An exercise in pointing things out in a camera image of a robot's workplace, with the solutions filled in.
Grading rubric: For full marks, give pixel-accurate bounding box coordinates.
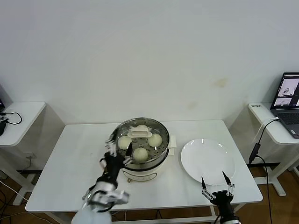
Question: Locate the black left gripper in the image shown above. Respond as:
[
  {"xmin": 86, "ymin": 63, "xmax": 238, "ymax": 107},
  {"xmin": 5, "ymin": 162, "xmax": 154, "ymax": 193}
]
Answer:
[{"xmin": 100, "ymin": 138, "xmax": 134, "ymax": 181}]

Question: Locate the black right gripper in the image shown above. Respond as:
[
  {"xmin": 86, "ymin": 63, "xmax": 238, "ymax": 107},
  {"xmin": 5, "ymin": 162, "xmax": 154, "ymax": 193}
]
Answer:
[{"xmin": 200, "ymin": 171, "xmax": 235, "ymax": 216}]

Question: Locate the glass lid with cream handle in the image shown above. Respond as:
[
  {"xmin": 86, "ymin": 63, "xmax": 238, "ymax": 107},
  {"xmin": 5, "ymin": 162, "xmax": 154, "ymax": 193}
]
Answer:
[{"xmin": 111, "ymin": 118, "xmax": 170, "ymax": 168}]

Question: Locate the stainless steel steamer basket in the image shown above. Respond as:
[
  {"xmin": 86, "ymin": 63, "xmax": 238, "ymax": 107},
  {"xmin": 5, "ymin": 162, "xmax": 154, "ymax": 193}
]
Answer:
[{"xmin": 110, "ymin": 117, "xmax": 171, "ymax": 170}]

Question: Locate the white round plate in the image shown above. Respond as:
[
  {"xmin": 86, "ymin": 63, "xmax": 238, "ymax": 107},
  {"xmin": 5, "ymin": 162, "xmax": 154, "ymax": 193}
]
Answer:
[{"xmin": 180, "ymin": 138, "xmax": 236, "ymax": 187}]

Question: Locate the cream electric cooker base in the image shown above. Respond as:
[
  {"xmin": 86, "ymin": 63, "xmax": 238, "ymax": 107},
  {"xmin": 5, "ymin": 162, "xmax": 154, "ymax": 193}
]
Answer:
[{"xmin": 104, "ymin": 134, "xmax": 178, "ymax": 184}]

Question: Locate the white work table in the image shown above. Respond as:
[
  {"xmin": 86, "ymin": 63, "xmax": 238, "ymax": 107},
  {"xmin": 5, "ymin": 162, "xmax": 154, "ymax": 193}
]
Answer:
[{"xmin": 25, "ymin": 119, "xmax": 264, "ymax": 224}]

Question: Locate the white side desk with label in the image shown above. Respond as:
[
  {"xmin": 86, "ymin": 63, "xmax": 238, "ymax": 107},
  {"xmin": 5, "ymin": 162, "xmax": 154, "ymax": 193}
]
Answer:
[{"xmin": 247, "ymin": 102, "xmax": 299, "ymax": 196}]

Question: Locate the grey open laptop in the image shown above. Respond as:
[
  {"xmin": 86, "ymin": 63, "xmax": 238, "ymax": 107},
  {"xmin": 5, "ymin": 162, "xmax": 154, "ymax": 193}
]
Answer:
[{"xmin": 270, "ymin": 72, "xmax": 299, "ymax": 140}]

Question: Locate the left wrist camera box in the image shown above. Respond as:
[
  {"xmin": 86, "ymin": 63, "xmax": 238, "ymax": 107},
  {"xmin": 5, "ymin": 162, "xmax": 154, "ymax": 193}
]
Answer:
[{"xmin": 112, "ymin": 190, "xmax": 130, "ymax": 205}]

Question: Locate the black cable with adapter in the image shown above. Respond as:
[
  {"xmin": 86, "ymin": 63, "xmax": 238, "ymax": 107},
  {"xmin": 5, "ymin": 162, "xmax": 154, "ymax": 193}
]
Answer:
[{"xmin": 249, "ymin": 118, "xmax": 280, "ymax": 224}]

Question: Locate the white flat cable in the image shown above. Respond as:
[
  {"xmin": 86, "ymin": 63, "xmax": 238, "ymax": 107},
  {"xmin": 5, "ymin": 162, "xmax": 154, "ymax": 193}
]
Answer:
[{"xmin": 253, "ymin": 117, "xmax": 280, "ymax": 143}]

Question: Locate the thin black looped cable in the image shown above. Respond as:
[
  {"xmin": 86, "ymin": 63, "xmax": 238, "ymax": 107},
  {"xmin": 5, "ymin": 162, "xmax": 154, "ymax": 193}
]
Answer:
[{"xmin": 0, "ymin": 111, "xmax": 23, "ymax": 126}]

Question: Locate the white floor cable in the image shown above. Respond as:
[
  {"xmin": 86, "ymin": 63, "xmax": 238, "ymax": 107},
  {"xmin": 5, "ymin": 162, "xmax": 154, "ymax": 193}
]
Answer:
[{"xmin": 0, "ymin": 179, "xmax": 30, "ymax": 201}]

